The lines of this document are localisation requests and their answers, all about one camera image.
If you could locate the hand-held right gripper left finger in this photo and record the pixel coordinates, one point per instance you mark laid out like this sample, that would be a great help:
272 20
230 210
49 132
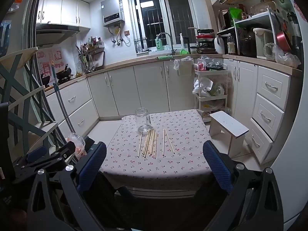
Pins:
92 163

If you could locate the white base cabinet with drawers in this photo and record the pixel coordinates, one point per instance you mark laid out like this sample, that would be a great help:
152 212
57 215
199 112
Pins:
72 110

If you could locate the dark sauce bottle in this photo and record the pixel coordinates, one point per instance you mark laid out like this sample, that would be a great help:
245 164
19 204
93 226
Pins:
231 47

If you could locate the gas stove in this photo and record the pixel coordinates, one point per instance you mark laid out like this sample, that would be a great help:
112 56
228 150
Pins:
62 80

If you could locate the silver gas water heater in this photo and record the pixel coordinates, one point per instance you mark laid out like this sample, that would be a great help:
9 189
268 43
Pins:
112 9

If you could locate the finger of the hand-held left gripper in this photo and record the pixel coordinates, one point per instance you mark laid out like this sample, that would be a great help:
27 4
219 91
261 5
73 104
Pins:
36 154
63 149

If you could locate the cherry print tablecloth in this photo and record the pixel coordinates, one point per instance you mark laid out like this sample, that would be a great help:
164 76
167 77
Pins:
187 137

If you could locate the hanging white bin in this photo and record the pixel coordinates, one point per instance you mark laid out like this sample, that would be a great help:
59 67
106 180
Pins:
186 68

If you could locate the white plastic bag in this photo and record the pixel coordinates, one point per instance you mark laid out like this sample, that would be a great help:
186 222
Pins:
204 86

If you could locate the black utensil rack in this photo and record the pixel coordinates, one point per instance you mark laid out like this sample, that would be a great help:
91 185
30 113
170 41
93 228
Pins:
92 53

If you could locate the white water boiler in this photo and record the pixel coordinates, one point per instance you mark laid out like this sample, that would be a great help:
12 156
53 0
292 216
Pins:
263 42

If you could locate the green funnel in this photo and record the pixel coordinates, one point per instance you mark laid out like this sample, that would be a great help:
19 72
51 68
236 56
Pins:
184 52

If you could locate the white kettle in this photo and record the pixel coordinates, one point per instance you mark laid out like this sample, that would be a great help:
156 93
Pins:
219 45

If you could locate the black wok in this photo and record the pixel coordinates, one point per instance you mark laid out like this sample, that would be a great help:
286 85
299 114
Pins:
63 72

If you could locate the clear glass jar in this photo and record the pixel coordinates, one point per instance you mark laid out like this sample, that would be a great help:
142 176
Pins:
143 120

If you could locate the red wall poster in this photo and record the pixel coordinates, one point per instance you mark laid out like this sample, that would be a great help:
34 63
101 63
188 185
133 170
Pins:
47 65

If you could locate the white framed window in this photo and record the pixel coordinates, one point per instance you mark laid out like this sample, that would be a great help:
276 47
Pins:
149 16

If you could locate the white countertop shelf unit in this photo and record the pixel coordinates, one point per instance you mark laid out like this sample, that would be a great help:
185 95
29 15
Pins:
255 20

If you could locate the white spray bottle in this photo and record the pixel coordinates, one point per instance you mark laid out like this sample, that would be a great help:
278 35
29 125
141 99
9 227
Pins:
182 42

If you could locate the crumpled clear plastic bag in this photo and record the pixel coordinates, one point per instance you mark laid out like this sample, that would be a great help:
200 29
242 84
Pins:
286 57

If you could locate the small white stool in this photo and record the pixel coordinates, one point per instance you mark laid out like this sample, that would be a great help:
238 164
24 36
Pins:
228 122

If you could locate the black rice cooker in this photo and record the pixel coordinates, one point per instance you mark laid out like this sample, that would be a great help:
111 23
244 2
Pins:
247 43

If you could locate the chrome kitchen faucet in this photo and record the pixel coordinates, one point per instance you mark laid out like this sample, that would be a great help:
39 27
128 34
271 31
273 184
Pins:
171 43

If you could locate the green dish soap bottle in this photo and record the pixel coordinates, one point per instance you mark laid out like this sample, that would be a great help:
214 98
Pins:
159 44

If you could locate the black microwave oven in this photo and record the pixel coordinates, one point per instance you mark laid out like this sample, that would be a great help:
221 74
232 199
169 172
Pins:
226 19

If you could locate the white refrigerator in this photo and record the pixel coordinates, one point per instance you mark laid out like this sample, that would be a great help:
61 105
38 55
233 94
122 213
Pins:
296 125

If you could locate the green cloth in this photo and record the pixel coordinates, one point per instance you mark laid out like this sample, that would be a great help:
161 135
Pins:
165 57

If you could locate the grey door frame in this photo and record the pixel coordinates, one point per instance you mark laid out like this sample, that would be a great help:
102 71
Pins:
36 53

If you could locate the long wooden chopstick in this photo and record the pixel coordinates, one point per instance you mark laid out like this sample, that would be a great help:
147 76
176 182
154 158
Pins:
169 141
163 142

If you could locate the plastic bag with orange contents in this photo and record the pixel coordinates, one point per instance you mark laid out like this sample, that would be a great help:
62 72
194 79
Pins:
78 144

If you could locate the white base cabinet with doors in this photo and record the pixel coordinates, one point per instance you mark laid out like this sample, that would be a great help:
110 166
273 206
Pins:
144 86
243 89

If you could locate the stacked cooking pots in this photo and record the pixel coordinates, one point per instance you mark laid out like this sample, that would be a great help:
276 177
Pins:
204 41

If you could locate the grey range hood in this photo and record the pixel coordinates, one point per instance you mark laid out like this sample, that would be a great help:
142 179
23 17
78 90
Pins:
55 28

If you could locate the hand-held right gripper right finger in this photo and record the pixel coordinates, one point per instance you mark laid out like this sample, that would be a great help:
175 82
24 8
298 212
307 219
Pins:
217 170

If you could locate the green box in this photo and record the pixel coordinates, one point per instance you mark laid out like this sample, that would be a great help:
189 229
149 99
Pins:
235 14

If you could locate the red frying pan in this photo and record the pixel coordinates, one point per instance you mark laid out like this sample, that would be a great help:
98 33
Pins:
284 39

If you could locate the bunch of wooden chopsticks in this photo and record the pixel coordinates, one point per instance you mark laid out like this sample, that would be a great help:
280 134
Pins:
148 144

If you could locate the green wooden folding shelf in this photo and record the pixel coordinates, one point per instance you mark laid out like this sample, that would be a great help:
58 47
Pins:
16 81

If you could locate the white rolling cart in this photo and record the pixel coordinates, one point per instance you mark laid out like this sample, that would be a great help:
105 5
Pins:
209 72

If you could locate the white drawer unit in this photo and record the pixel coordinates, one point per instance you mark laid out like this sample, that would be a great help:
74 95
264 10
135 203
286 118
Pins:
269 105

